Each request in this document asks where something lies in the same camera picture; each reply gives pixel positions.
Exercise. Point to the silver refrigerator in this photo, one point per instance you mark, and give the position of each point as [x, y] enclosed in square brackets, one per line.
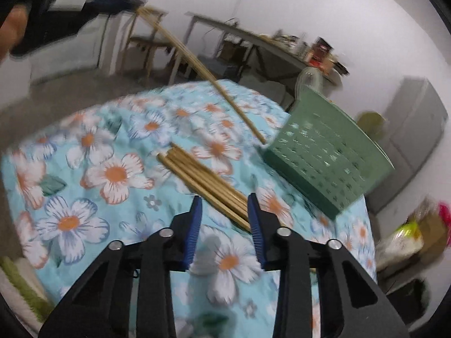
[412, 130]

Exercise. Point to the large cardboard box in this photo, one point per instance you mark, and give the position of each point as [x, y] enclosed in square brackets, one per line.
[431, 229]

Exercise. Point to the white plastic rice spoon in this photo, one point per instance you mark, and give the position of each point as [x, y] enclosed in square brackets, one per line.
[310, 79]

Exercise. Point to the floral blue blanket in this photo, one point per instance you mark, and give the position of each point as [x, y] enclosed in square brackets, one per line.
[116, 176]

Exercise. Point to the white and yellow rice bag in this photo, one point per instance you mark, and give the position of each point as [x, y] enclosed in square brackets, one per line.
[401, 241]

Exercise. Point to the pile of food packages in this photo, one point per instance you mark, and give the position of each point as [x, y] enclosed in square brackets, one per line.
[313, 54]

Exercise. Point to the person's left hand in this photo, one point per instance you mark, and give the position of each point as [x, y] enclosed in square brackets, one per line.
[14, 28]

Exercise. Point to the white and green fleece garment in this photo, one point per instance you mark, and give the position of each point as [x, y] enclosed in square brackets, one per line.
[21, 285]

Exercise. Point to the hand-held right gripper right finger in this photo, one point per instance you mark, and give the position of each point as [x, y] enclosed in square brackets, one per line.
[256, 232]

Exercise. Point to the wooden chair with dark seat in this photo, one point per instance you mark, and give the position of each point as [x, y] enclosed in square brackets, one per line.
[151, 42]

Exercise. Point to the long grey table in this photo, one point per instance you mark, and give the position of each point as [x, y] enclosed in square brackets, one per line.
[246, 35]

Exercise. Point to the pink plastic bag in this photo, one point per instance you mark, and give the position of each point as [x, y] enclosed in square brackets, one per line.
[444, 216]

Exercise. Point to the green perforated utensil holder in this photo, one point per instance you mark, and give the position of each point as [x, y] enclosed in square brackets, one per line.
[327, 155]

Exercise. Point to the pile of bamboo chopsticks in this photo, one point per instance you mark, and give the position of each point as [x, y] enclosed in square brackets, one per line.
[201, 179]

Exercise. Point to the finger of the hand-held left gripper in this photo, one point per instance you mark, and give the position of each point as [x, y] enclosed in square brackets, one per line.
[116, 2]

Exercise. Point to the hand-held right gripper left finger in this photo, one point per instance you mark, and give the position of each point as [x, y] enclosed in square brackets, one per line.
[192, 239]

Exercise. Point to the slender bamboo chopstick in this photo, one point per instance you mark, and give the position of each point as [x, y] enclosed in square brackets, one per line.
[227, 98]

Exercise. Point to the small brown cardboard box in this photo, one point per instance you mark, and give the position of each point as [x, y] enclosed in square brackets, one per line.
[232, 50]

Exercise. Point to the black trash bin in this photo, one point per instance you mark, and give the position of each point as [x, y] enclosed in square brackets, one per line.
[410, 301]

